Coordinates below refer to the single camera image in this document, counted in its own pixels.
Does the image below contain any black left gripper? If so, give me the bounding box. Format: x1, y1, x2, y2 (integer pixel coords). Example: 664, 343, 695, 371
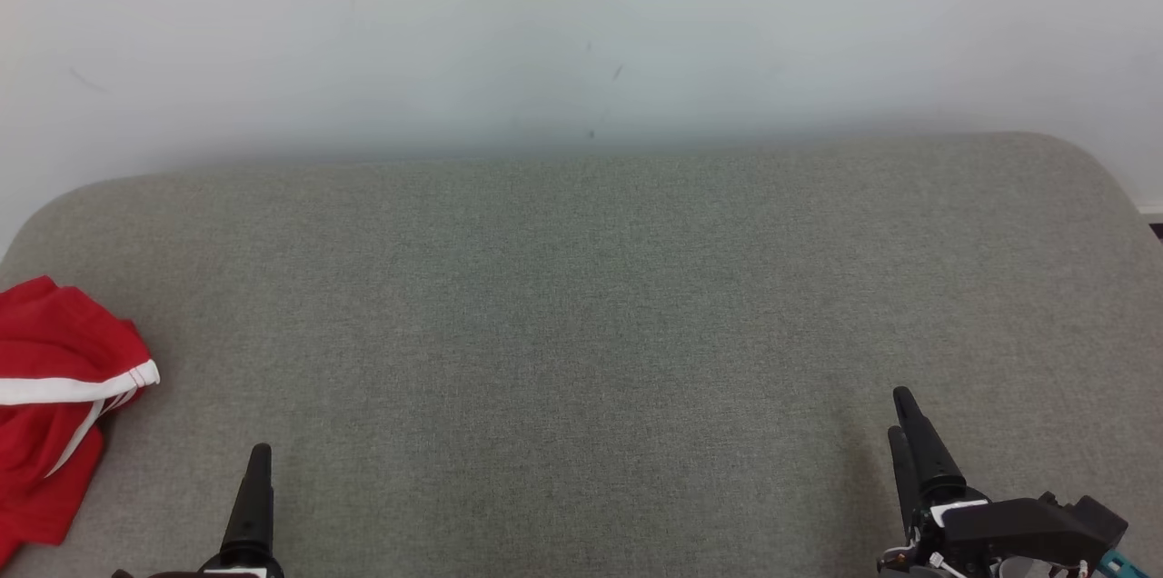
114, 443, 284, 578

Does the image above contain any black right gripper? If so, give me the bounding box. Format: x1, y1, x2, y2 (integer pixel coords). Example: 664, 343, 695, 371
877, 386, 1105, 578

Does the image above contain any red shorts white stripe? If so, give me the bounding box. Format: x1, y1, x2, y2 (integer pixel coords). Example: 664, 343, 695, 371
0, 276, 162, 565

